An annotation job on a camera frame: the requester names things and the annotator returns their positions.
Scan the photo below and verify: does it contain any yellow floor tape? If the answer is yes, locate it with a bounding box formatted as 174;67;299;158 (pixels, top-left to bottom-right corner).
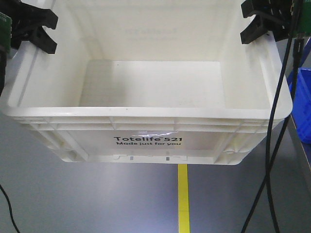
178;164;190;233

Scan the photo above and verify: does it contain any white Totelife plastic crate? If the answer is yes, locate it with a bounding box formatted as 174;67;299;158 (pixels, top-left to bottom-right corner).
0;0;281;165

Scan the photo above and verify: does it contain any blue plastic bin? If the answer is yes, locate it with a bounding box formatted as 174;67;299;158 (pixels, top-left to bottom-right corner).
292;67;311;144

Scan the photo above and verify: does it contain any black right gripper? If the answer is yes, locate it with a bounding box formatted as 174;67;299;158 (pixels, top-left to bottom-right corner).
240;0;303;44

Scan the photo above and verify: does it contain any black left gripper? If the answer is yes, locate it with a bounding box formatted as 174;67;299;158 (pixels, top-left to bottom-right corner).
0;0;58;54

